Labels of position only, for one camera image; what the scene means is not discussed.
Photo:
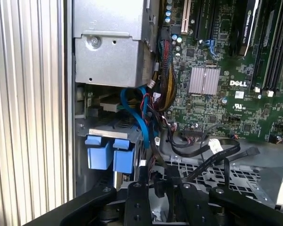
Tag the green motherboard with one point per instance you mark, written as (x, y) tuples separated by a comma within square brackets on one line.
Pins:
[(226, 113)]

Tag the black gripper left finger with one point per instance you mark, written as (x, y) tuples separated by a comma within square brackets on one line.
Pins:
[(136, 204)]

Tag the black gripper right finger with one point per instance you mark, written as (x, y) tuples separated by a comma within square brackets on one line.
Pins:
[(195, 204)]

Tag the black open PC case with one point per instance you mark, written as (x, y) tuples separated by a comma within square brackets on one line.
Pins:
[(68, 117)]

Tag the black RAM slot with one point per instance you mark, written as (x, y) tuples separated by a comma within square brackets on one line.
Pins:
[(277, 58), (261, 68)]

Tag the hard disk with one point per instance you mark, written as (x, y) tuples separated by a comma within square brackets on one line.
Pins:
[(99, 155)]

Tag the blue board port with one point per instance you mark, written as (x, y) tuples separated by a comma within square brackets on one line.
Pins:
[(210, 47)]

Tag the silver finned heat sink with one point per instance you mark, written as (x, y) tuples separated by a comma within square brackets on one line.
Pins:
[(204, 81)]

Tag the white expansion slot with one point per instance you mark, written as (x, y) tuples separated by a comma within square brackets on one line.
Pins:
[(185, 16)]

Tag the black graphics card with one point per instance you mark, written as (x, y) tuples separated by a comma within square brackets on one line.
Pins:
[(246, 28)]

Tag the silver power supply unit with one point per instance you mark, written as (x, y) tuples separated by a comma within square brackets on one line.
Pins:
[(108, 58)]

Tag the grey disk bay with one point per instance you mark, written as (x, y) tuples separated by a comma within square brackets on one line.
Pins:
[(268, 174)]

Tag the black expansion slot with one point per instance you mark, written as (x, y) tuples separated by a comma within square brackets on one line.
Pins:
[(198, 18), (212, 18)]

